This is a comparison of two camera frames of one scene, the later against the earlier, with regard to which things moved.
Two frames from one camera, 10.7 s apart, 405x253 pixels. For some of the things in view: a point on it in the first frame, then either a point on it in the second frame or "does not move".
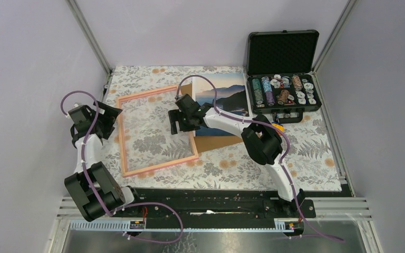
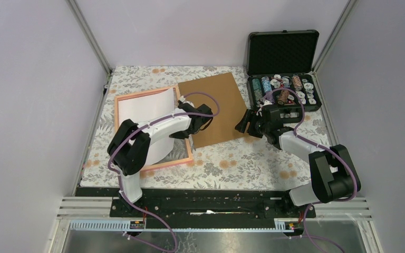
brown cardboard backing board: x=207 y=143 → x=232 y=108
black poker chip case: x=280 y=66 does not move
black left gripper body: x=94 y=116 → x=183 y=135
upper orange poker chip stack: x=297 y=83 does not move
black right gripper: x=175 y=115 → x=241 y=126
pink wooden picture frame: x=157 y=166 does not move
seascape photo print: x=230 y=97 → x=147 y=107
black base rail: x=213 y=203 does not move
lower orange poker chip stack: x=283 y=97 does not move
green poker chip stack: x=258 y=93 does not move
